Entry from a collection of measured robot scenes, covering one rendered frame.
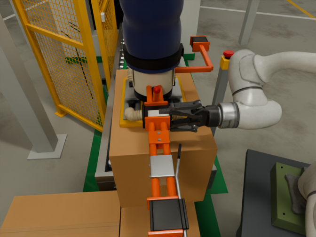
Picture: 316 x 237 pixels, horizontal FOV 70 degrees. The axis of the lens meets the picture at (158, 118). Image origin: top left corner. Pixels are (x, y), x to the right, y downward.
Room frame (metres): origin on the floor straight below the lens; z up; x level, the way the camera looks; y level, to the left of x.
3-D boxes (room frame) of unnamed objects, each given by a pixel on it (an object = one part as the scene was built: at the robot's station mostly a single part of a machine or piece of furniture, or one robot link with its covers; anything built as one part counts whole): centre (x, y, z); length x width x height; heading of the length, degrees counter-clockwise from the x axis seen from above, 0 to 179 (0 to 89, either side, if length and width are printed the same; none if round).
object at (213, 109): (0.56, -0.16, 1.20); 0.09 x 0.07 x 0.08; 93
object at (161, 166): (0.35, -0.01, 1.19); 0.07 x 0.07 x 0.04; 4
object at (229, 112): (0.57, -0.23, 1.20); 0.09 x 0.06 x 0.09; 3
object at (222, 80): (1.34, -0.45, 0.50); 0.07 x 0.07 x 1.00; 4
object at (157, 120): (0.57, 0.00, 1.20); 0.10 x 0.08 x 0.06; 94
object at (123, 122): (0.81, 0.12, 1.09); 0.34 x 0.10 x 0.05; 4
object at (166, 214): (0.22, -0.01, 1.20); 0.08 x 0.07 x 0.05; 4
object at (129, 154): (0.80, 0.00, 0.87); 0.60 x 0.40 x 0.40; 5
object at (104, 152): (1.88, 0.41, 0.50); 2.31 x 0.05 x 0.19; 4
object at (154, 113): (0.55, 0.00, 1.22); 0.07 x 0.03 x 0.01; 93
